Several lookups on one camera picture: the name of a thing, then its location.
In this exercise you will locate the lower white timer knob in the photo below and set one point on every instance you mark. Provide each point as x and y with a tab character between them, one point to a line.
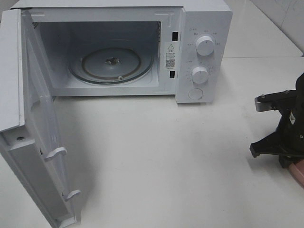
200	75

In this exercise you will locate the pink round plate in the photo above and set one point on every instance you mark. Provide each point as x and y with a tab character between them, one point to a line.
297	171

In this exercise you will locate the white warning label sticker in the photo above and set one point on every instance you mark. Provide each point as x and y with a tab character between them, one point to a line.
169	55

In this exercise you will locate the round white door release button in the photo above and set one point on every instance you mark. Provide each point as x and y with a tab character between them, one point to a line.
195	94

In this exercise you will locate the upper white power knob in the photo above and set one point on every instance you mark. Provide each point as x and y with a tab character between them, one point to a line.
205	45

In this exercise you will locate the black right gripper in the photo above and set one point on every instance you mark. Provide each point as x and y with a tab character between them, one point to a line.
288	141

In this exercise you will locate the white microwave door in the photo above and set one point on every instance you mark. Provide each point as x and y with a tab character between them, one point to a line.
30	141

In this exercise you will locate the white microwave oven body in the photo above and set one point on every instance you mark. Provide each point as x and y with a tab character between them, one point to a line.
73	27

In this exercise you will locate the glass microwave turntable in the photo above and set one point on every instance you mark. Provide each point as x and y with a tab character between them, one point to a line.
111	65

